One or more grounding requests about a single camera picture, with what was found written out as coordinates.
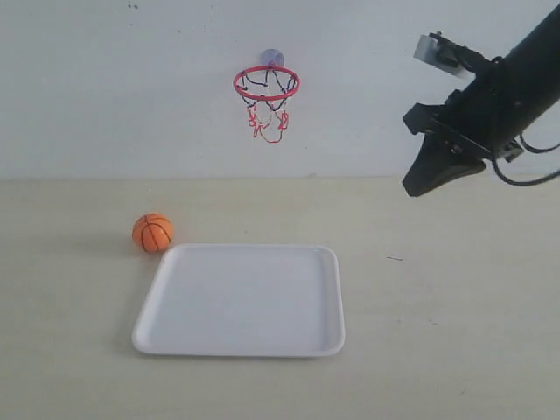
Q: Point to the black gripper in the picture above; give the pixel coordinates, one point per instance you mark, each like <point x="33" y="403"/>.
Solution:
<point x="477" y="123"/>

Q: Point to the small orange basketball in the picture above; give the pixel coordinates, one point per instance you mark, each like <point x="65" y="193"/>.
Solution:
<point x="153" y="233"/>

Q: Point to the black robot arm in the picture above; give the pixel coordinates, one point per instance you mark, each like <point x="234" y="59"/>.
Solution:
<point x="536" y="60"/>

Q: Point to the red mini basketball hoop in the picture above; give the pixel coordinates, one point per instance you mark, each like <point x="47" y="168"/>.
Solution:
<point x="266" y="91"/>

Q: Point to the clear suction cup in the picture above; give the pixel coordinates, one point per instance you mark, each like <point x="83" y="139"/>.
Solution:
<point x="271" y="58"/>

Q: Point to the white plastic tray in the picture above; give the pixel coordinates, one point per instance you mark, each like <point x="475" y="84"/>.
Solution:
<point x="243" y="300"/>

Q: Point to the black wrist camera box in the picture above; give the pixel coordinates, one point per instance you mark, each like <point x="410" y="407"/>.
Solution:
<point x="437" y="51"/>

